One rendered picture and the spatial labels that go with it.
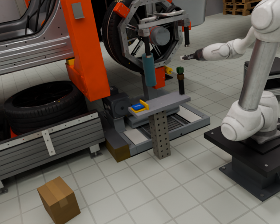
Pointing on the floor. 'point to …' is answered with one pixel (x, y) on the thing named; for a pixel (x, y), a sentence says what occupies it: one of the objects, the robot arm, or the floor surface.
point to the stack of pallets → (239, 6)
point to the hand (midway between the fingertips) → (183, 57)
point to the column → (160, 134)
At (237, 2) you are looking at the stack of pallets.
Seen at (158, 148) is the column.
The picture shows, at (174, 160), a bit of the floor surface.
